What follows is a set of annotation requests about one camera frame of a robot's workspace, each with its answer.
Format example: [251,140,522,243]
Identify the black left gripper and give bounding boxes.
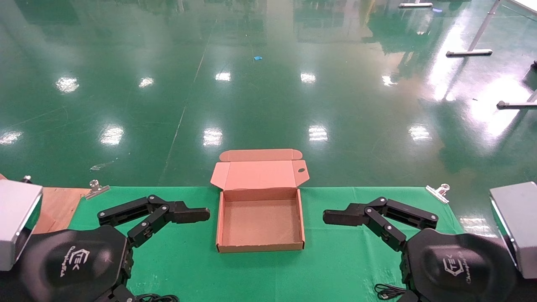
[19,225,137,302]

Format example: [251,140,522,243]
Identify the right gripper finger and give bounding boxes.
[323,197,439,252]

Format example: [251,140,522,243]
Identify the white table top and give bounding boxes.
[510,0,537,15]

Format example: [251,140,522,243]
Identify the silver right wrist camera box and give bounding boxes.
[490,182,537,279]

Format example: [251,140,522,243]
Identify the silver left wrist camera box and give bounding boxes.
[0,180,43,271]

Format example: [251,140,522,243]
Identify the grey table foot black cap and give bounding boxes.
[497,90,537,109]

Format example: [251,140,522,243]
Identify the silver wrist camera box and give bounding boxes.
[490,182,537,279]
[0,180,43,271]

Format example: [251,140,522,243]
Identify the white table leg with foot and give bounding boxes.
[446,0,502,57]

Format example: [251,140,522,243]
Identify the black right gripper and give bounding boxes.
[396,229,517,302]

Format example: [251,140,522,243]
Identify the green table cloth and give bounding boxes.
[69,187,464,302]

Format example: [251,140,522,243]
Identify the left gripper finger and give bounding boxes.
[98,195,210,248]

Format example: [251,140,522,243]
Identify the brown wooden board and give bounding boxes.
[33,187,91,234]

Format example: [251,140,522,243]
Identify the silver binder clip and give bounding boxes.
[426,184,450,204]
[85,180,110,200]

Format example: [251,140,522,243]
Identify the open brown cardboard box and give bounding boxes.
[210,149,310,253]

